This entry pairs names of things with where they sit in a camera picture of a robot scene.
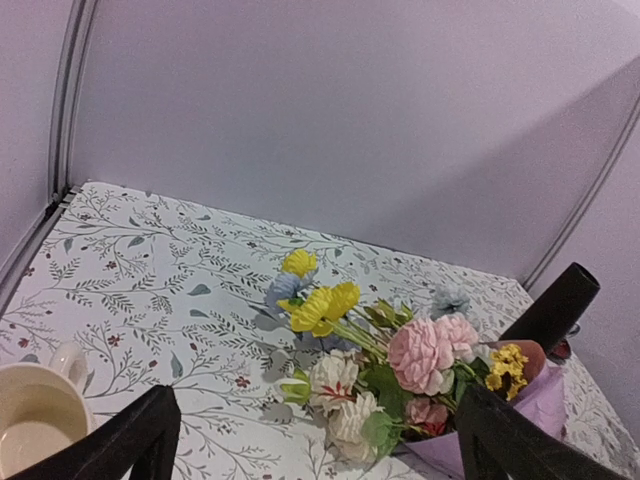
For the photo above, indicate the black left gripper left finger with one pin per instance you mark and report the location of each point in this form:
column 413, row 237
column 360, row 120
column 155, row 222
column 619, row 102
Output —
column 140, row 442

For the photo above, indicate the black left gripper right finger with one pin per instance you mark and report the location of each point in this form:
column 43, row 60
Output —
column 498, row 440

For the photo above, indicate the flower bouquet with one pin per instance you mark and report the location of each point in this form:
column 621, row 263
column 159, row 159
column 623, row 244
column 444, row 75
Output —
column 389, row 379

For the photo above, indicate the tall black vase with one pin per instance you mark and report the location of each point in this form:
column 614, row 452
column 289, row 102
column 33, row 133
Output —
column 551, row 317

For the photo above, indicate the red round saucer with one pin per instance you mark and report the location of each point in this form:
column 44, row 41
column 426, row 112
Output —
column 561, row 352

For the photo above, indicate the striped ceramic cup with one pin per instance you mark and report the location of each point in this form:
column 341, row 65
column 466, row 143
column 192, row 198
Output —
column 574, row 331

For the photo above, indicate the left aluminium frame post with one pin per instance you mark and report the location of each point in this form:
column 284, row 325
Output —
column 43, row 48

